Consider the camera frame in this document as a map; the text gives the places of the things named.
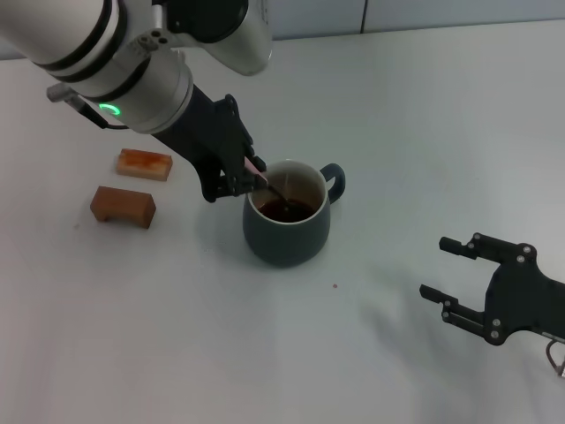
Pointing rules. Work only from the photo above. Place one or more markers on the light wooden block orange stained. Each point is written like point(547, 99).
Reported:
point(143, 165)

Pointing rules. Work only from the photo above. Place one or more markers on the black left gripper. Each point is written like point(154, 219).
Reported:
point(203, 137)

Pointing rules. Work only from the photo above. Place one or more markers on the grey ceramic mug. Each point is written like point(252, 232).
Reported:
point(282, 243)

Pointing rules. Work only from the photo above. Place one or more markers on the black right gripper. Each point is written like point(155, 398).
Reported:
point(525, 300)

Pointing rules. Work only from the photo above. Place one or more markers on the dark coffee liquid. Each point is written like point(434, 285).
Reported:
point(300, 214)

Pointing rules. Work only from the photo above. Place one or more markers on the dark brown arched wooden block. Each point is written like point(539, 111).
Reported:
point(123, 205)

